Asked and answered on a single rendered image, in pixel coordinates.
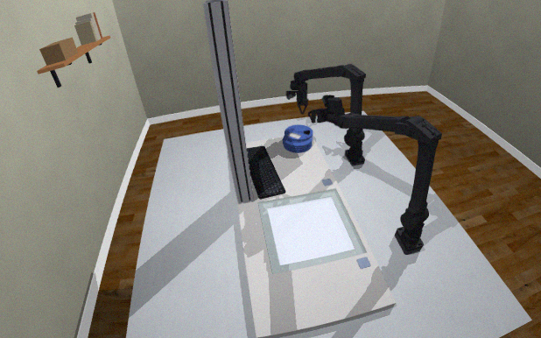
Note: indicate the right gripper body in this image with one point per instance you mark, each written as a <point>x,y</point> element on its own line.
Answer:
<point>304,96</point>

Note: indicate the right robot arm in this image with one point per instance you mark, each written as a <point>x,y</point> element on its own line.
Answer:
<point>352,139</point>

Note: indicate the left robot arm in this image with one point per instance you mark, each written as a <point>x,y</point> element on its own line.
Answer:
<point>428,138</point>

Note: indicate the black keyboard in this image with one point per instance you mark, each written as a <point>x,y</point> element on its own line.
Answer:
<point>263,173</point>

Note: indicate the grey vertical column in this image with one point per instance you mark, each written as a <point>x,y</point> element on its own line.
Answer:
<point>217,22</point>

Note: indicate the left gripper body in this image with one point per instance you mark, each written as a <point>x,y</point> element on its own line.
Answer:
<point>320,119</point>

